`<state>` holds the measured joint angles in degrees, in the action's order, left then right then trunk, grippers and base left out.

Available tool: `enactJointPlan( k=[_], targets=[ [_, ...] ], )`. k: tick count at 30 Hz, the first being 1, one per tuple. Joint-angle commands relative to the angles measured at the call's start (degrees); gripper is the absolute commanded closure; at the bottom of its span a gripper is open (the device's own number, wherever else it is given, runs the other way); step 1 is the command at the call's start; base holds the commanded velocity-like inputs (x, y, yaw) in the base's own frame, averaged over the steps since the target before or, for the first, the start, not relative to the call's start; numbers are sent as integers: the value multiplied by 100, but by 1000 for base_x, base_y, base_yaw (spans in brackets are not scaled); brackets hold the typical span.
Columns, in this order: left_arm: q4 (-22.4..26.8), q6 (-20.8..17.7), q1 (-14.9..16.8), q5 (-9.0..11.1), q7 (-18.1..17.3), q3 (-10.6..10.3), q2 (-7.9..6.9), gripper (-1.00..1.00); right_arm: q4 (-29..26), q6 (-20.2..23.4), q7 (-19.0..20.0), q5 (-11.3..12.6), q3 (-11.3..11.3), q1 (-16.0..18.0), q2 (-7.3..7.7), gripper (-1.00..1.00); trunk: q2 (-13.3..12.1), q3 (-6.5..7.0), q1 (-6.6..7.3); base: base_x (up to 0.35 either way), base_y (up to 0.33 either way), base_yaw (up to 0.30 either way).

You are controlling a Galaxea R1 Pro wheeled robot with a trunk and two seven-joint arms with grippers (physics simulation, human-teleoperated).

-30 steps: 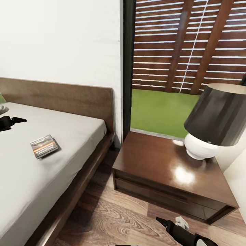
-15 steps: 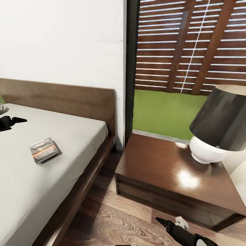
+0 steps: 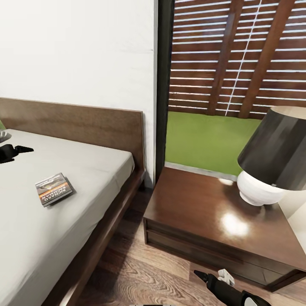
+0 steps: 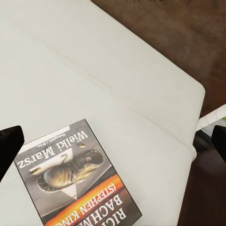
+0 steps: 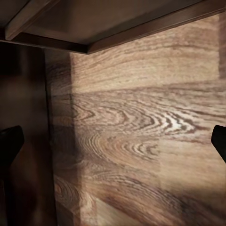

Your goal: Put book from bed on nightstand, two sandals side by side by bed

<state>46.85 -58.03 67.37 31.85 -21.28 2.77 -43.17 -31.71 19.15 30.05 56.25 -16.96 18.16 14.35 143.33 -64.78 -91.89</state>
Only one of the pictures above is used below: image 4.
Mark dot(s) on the fixed window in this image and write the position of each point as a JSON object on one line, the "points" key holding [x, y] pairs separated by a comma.
{"points": [[202, 138]]}

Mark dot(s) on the bed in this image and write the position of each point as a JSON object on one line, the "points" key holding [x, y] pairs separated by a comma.
{"points": [[140, 72]]}

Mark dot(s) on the nightstand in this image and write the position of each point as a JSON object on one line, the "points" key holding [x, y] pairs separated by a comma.
{"points": [[204, 202]]}

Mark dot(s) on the hardback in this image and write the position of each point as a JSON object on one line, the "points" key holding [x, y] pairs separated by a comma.
{"points": [[72, 182]]}

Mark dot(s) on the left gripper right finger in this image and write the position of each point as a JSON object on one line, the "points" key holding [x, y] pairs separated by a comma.
{"points": [[218, 140]]}

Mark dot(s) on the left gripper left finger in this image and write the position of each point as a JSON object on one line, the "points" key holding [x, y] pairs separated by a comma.
{"points": [[11, 141]]}

